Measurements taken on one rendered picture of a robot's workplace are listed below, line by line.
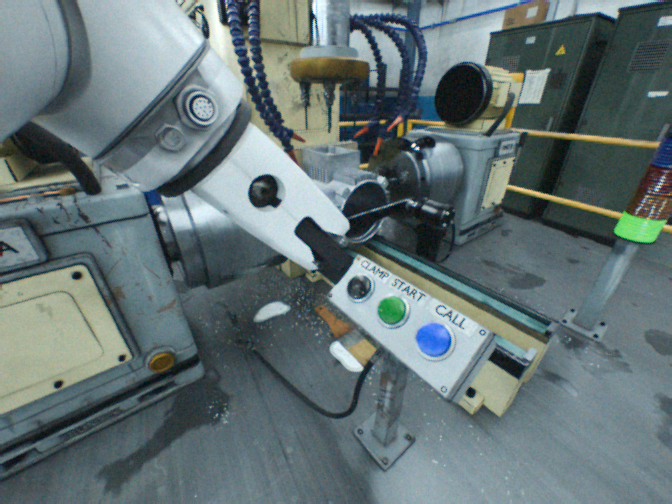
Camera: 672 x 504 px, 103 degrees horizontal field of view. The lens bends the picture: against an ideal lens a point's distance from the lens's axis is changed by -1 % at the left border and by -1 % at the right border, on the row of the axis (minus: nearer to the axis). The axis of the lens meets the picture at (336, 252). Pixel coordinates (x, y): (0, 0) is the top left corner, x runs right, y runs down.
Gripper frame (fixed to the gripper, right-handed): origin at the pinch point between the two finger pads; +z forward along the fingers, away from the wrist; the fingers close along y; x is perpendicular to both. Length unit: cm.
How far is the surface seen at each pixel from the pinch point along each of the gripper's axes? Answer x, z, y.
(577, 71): -296, 190, 81
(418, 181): -36, 37, 28
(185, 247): 11.2, -1.2, 25.9
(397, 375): 5.4, 14.5, -6.3
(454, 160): -49, 42, 26
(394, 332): 1.7, 6.6, -6.5
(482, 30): -520, 262, 305
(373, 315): 1.6, 6.6, -3.5
